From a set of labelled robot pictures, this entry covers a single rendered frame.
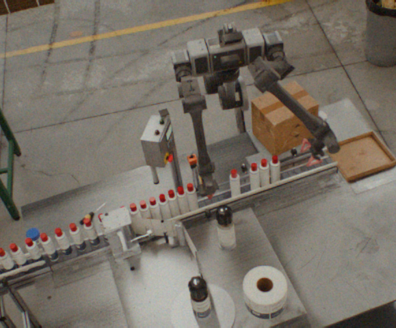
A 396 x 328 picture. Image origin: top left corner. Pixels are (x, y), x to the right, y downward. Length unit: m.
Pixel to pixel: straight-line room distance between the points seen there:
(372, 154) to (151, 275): 1.45
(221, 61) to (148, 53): 2.63
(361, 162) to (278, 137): 0.50
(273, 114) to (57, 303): 1.52
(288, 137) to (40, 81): 2.94
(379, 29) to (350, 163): 1.93
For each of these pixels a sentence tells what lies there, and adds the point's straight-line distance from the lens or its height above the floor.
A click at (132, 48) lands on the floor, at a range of 5.81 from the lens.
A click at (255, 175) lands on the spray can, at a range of 3.17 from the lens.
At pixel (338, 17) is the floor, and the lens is 5.98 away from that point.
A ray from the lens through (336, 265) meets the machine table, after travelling 3.09.
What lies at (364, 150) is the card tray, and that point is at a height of 0.83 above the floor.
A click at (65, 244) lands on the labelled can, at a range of 3.14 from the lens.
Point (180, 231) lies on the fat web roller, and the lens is 3.00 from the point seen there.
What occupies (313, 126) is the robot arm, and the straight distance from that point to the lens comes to 2.88.
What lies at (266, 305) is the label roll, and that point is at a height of 1.02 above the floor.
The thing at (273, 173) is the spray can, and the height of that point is 0.98.
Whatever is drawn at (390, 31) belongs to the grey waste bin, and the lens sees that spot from 5.18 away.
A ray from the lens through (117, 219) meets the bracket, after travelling 2.95.
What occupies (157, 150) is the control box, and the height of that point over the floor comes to 1.41.
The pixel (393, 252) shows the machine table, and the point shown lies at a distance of 3.18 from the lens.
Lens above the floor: 3.46
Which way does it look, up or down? 48 degrees down
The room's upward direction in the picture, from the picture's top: 9 degrees counter-clockwise
